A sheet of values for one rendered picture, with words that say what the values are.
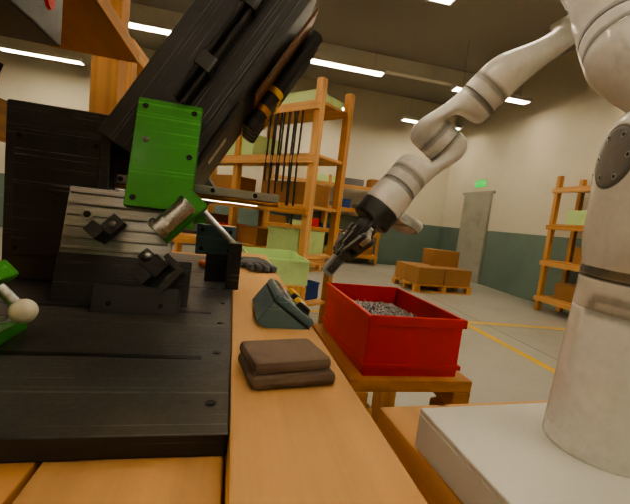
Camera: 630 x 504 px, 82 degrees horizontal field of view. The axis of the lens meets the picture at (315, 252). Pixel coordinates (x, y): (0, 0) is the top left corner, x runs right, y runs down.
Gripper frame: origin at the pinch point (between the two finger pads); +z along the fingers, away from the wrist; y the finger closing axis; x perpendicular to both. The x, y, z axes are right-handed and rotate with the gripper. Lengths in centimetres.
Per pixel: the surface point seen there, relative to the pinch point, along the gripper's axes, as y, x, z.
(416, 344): 1.1, 23.4, 0.6
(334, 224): -282, 63, -51
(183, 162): -9.6, -32.1, 3.4
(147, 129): -11.0, -40.8, 3.1
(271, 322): 5.4, -3.2, 13.9
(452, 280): -508, 352, -159
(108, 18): -38, -71, -11
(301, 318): 5.4, 0.3, 10.3
